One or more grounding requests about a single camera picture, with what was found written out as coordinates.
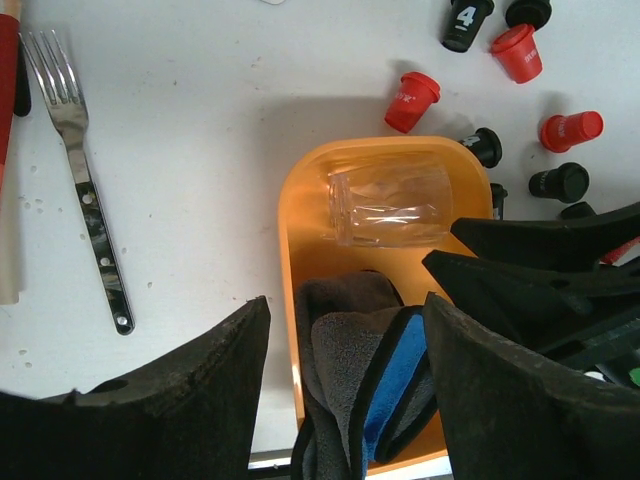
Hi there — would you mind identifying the red coffee capsule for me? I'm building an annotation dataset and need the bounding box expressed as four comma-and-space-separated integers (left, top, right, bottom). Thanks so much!
539, 111, 605, 153
490, 24, 543, 84
600, 237, 640, 265
384, 72, 441, 134

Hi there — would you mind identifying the black capsule numbered four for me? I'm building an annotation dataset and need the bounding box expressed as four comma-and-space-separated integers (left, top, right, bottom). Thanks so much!
490, 183, 508, 220

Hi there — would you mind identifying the blue grey microfiber cloth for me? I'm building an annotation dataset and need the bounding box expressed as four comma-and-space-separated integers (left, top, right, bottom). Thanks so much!
291, 271, 437, 479

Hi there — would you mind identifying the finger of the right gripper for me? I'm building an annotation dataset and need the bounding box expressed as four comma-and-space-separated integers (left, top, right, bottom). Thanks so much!
423, 250, 639, 345
451, 203, 639, 272

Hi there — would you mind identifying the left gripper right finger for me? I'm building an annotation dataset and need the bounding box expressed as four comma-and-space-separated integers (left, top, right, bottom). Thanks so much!
423, 293, 639, 479

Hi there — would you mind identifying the metal fork black handle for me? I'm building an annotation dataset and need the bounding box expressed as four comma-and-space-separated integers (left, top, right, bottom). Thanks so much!
19, 30, 135, 336

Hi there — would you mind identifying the clear drinking glass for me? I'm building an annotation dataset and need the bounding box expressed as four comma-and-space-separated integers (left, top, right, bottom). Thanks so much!
328, 153, 453, 248

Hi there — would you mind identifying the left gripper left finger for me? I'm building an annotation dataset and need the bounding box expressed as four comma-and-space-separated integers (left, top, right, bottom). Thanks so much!
1, 296, 271, 479

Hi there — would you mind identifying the red striped cloth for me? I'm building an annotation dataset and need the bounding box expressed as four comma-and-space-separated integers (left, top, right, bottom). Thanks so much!
1, 0, 31, 306

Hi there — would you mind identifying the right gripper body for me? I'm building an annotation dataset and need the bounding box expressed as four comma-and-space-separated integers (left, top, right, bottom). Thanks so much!
544, 305, 639, 389

